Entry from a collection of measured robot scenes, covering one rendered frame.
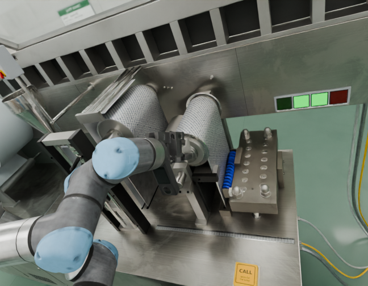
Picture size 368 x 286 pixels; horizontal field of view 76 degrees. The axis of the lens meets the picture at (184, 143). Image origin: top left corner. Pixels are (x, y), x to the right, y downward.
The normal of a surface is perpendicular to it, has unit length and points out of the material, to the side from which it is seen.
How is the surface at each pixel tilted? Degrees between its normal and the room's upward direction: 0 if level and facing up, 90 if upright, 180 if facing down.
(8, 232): 15
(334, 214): 0
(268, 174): 0
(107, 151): 50
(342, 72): 90
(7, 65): 90
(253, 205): 90
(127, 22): 90
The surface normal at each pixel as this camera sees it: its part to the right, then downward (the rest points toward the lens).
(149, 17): -0.28, 0.66
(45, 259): 0.00, 0.62
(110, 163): -0.41, 0.03
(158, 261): -0.32, -0.75
